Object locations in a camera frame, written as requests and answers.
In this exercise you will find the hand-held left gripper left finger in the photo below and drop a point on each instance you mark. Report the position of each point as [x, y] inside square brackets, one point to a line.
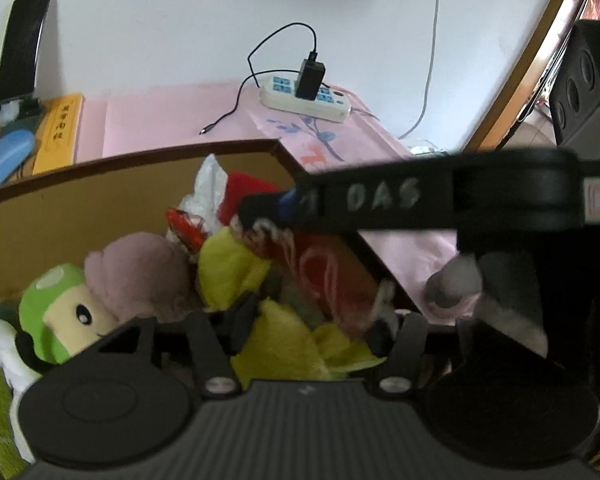
[210, 355]

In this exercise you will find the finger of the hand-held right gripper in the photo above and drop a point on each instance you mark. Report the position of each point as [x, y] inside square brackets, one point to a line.
[380, 195]

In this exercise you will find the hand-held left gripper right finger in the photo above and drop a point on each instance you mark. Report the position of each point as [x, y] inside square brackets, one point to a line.
[407, 350]

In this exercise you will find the red patterned cloth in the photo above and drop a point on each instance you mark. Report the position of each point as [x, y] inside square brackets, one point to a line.
[325, 270]

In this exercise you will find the brown cardboard box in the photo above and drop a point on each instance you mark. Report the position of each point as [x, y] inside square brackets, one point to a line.
[105, 200]

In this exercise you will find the yellow soft cloth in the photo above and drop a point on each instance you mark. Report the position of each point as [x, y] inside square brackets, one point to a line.
[230, 265]

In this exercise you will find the person's right hand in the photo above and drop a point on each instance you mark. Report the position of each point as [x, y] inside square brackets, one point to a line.
[500, 285]

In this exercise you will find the yellow towel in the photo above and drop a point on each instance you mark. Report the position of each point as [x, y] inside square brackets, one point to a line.
[290, 345]

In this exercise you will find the pink plush toy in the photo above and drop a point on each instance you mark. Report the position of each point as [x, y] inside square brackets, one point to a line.
[135, 270]

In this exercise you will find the white power strip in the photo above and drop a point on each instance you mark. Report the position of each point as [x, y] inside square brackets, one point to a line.
[290, 102]

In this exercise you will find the red satin cloth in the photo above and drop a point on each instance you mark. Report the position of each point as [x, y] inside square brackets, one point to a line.
[185, 227]

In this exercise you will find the black charger plug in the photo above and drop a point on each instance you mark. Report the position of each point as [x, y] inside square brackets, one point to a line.
[310, 80]

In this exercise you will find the red plush cloth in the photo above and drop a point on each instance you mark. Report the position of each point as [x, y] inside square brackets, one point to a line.
[245, 190]

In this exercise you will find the white plastic bag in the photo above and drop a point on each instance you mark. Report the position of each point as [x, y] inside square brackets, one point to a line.
[207, 185]

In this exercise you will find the green plush toy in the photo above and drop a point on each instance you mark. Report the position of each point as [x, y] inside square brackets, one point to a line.
[45, 305]

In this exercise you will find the white plush toy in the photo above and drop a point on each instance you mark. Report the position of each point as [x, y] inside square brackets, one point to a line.
[5, 350]

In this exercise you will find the pink printed tablecloth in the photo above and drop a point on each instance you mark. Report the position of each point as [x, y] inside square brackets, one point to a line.
[155, 120]

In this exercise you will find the yellow book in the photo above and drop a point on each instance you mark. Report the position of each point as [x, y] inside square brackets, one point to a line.
[57, 135]

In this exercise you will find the blue case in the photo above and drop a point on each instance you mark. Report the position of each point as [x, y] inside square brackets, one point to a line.
[5, 155]

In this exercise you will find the small panda plush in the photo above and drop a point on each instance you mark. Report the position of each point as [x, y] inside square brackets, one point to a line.
[10, 110]

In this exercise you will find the black phone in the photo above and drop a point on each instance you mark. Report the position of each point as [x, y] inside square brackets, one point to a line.
[22, 45]

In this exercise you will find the wooden door frame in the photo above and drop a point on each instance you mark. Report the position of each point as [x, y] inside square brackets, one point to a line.
[530, 50]

